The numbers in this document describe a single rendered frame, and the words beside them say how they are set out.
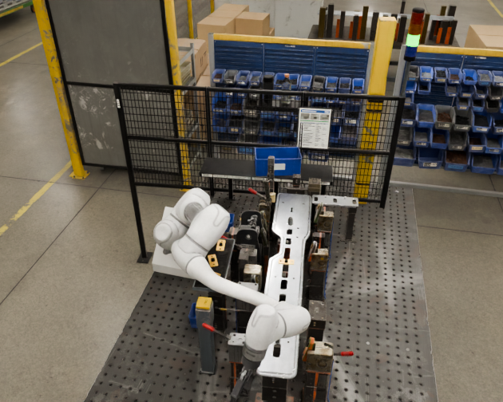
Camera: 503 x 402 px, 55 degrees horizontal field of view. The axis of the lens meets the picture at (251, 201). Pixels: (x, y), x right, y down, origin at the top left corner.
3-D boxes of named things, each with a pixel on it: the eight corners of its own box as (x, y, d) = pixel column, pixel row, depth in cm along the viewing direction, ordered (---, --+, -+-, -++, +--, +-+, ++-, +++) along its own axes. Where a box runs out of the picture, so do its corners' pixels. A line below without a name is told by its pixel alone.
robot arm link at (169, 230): (156, 240, 289) (141, 235, 268) (176, 216, 290) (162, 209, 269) (176, 257, 285) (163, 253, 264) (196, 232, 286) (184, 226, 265)
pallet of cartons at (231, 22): (255, 104, 678) (255, 28, 618) (201, 99, 694) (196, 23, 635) (274, 75, 773) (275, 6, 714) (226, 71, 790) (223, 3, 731)
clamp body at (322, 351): (330, 410, 221) (338, 359, 201) (298, 406, 223) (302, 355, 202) (330, 389, 230) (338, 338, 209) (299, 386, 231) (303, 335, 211)
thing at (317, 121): (328, 150, 331) (333, 108, 314) (295, 147, 333) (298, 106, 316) (328, 148, 333) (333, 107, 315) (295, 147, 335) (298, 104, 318)
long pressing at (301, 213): (302, 380, 200) (302, 378, 200) (248, 374, 203) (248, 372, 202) (311, 195, 313) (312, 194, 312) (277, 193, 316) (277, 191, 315)
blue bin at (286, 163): (300, 175, 326) (302, 158, 319) (255, 176, 325) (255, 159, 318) (298, 163, 340) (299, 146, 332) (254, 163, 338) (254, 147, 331)
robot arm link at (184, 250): (178, 269, 208) (198, 245, 209) (159, 250, 221) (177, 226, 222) (197, 281, 217) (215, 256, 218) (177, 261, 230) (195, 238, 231)
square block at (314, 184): (316, 229, 331) (320, 184, 311) (304, 227, 332) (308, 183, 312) (316, 222, 338) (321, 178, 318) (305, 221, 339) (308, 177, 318)
